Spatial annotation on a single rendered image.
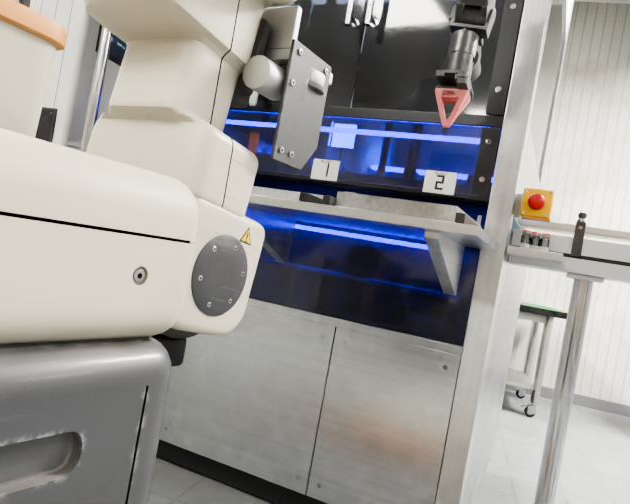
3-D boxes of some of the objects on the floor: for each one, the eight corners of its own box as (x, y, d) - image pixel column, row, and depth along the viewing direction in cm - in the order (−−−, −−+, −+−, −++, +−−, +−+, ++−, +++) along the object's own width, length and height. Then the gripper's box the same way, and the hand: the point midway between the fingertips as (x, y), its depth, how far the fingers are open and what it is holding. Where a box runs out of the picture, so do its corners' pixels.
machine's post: (427, 565, 149) (564, -201, 150) (449, 574, 147) (588, -205, 147) (421, 576, 143) (564, -222, 144) (444, 585, 141) (590, -226, 141)
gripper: (448, 70, 122) (433, 136, 120) (440, 44, 113) (424, 115, 111) (479, 71, 119) (465, 138, 117) (474, 44, 110) (458, 117, 108)
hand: (446, 123), depth 114 cm, fingers closed
